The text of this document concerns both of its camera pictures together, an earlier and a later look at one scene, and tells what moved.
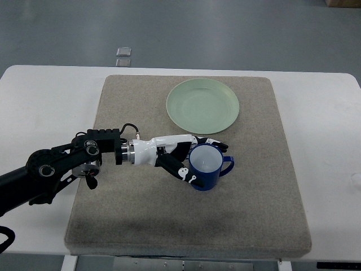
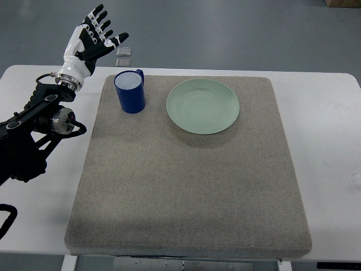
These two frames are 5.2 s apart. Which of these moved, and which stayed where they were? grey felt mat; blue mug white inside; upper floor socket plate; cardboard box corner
Moved: blue mug white inside
Stayed: upper floor socket plate; cardboard box corner; grey felt mat
